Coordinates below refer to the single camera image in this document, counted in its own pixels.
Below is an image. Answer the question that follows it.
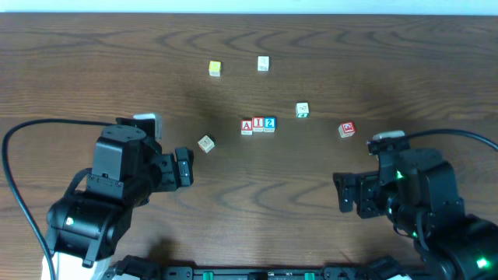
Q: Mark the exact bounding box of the red letter A block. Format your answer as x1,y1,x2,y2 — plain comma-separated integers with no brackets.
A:
240,120,253,135

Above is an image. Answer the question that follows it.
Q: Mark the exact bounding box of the red letter I block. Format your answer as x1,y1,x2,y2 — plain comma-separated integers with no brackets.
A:
252,117,265,132

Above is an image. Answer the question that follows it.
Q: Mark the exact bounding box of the white green-sided block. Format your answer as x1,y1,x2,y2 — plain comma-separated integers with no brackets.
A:
296,103,310,118

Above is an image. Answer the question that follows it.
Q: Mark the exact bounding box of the blue number 2 block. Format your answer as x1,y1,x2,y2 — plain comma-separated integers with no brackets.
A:
263,117,276,133

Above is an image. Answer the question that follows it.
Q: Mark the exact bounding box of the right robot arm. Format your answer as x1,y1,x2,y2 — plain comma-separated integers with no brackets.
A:
333,137,497,279

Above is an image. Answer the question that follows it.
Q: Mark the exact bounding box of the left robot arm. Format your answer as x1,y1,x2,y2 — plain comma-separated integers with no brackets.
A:
44,117,194,279

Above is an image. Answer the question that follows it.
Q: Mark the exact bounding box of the plain wooden block tilted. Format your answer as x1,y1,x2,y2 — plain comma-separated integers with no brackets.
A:
198,135,215,153

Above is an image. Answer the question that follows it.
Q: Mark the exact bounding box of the red block right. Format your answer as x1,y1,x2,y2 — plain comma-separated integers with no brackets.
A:
338,121,356,138

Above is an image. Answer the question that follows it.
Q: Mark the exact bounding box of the yellow wooden block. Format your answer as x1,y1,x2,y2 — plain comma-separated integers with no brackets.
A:
209,61,222,77

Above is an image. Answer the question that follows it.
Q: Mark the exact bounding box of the white block top centre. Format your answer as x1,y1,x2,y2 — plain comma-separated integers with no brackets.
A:
257,56,269,72

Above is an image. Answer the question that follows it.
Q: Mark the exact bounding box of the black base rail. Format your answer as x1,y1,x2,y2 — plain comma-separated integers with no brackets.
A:
100,256,434,280

